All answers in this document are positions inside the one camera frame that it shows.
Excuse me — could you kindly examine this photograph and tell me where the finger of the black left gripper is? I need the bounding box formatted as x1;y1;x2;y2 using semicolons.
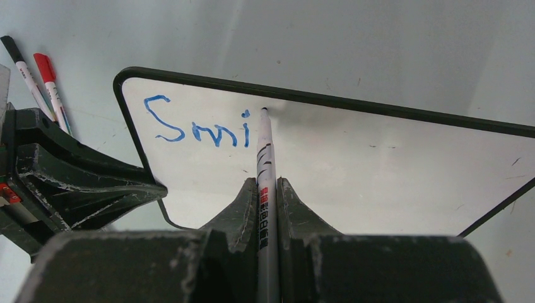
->
15;143;168;230
15;108;157;184

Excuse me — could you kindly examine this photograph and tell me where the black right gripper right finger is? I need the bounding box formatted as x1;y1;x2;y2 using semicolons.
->
276;177;340;302

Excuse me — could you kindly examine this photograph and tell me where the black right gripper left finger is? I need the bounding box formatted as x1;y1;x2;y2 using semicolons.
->
198;178;258;302

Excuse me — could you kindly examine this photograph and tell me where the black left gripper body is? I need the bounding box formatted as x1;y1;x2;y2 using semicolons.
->
1;102;69;261

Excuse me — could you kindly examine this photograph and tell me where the blue whiteboard marker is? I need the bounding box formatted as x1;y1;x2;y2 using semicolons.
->
256;107;281;302

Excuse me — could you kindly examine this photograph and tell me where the small black framed whiteboard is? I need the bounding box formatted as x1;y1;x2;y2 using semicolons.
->
113;67;534;235

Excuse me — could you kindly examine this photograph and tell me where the red capped whiteboard marker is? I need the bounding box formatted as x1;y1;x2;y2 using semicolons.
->
33;53;73;136

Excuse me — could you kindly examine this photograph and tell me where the black capped whiteboard marker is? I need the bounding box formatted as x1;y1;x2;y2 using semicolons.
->
1;35;56;122

